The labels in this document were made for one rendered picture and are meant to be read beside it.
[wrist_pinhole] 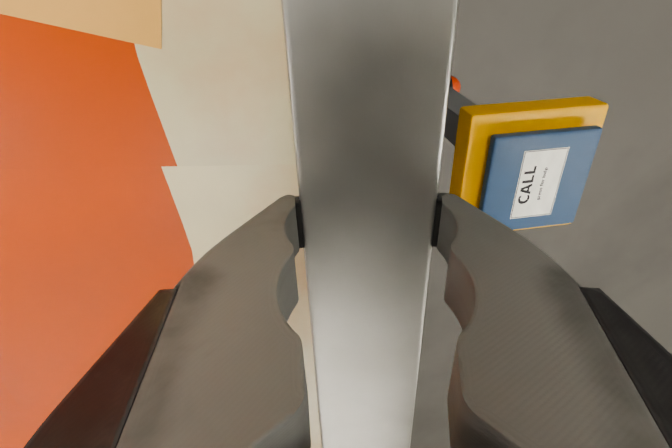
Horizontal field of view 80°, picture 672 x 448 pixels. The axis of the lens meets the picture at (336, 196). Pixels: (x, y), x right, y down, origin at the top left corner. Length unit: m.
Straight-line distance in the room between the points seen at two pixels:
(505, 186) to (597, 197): 1.59
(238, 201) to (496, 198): 0.28
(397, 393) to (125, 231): 0.12
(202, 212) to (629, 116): 1.78
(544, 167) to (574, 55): 1.24
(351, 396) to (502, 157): 0.26
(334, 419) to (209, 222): 0.09
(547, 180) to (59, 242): 0.37
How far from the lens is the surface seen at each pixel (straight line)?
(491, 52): 1.46
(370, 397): 0.17
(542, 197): 0.42
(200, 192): 0.16
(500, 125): 0.38
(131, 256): 0.19
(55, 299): 0.22
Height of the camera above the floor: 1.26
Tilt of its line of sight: 59 degrees down
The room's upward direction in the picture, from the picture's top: 163 degrees clockwise
